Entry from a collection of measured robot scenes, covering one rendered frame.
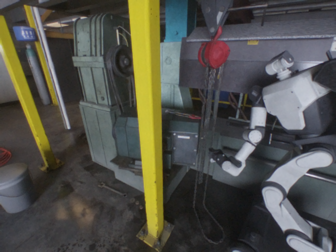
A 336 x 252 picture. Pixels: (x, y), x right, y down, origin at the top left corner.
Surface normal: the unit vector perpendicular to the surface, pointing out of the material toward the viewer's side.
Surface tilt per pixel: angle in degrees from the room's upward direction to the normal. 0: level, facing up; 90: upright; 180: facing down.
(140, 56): 90
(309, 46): 78
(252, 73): 90
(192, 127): 45
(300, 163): 90
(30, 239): 0
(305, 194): 90
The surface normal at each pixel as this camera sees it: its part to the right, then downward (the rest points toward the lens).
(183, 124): -0.14, -0.36
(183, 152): -0.19, 0.41
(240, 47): -0.49, 0.16
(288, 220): -0.64, 0.32
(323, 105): 0.23, 0.14
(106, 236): 0.00, -0.91
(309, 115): -0.47, 0.39
